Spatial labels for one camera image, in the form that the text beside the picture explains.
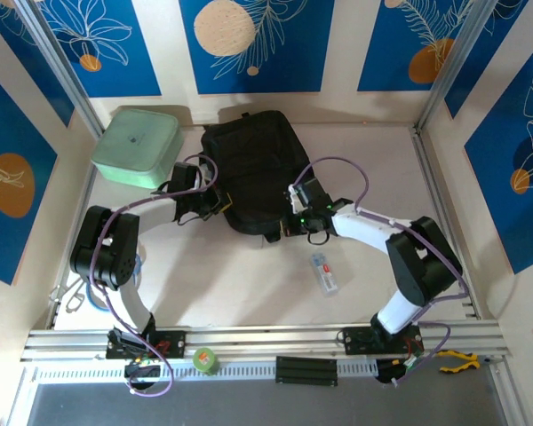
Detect black student bag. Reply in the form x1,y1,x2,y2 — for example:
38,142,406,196
199,109,312,243

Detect clear plastic pencil case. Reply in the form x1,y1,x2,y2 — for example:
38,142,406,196
308,251,342,297

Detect blue stethoscope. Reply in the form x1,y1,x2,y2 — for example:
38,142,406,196
86,246,146,312

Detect mint green zip case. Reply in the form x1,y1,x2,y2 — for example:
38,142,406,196
91,109,182,190

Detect blue poster beige circle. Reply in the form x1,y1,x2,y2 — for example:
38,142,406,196
179,0,336,96

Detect black slotted block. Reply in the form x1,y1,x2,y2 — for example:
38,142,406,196
274,356,338,387

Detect green tape roll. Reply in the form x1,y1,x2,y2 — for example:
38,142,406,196
193,346,222,376

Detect blue poster white leaf drawing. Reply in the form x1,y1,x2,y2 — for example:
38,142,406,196
38,0,163,99

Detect blue poster orange circle fern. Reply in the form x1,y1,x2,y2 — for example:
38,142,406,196
357,0,488,93

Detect blue poster white monstera leaf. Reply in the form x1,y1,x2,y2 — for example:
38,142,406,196
464,33,533,275

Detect blue poster orange oval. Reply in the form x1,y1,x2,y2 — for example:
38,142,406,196
0,64,59,286

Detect yellow black pliers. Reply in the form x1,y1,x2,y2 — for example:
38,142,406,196
438,349,481,374

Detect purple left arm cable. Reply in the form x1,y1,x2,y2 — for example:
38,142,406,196
88,153,219,398

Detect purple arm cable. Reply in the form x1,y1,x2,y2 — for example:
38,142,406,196
294,155,470,387
88,153,219,398

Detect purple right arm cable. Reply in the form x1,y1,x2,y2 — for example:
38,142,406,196
294,155,470,387

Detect aluminium frame crossbar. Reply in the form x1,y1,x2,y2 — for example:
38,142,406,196
20,319,514,363

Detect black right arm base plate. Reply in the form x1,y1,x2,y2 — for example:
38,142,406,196
341,326,426,357

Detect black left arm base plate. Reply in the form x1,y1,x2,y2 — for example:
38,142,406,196
105,330,187,360

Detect white slotted cable duct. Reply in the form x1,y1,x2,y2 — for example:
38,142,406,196
29,358,379,383

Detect aluminium frame post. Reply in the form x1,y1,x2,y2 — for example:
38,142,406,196
414,0,495,134
13,0,107,139

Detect blue side wall poster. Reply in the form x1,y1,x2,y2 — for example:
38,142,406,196
0,0,76,129
443,0,532,120

